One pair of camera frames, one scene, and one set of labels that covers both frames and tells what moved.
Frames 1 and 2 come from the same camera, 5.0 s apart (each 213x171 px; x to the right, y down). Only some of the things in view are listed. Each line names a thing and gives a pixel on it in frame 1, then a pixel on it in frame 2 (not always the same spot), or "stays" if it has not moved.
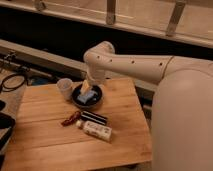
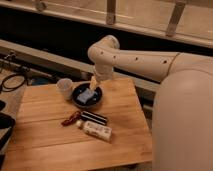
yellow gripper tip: (85, 87) -> (93, 83)
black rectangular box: (94, 117) stays
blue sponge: (85, 97) stays
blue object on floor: (40, 81) stays
